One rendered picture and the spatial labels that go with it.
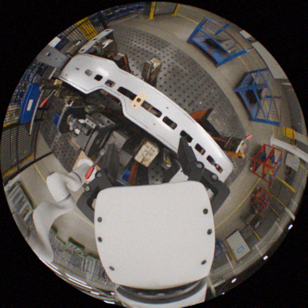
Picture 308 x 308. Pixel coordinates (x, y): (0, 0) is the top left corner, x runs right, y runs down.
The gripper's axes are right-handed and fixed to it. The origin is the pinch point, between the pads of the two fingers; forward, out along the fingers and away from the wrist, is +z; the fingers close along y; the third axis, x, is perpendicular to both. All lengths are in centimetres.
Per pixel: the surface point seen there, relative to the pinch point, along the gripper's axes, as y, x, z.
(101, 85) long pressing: -20.3, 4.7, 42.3
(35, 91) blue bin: -82, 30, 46
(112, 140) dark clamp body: -13.7, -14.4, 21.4
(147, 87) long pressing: 1.2, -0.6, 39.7
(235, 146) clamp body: 50, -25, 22
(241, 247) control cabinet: 395, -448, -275
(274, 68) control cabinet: 692, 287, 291
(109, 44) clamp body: -18, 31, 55
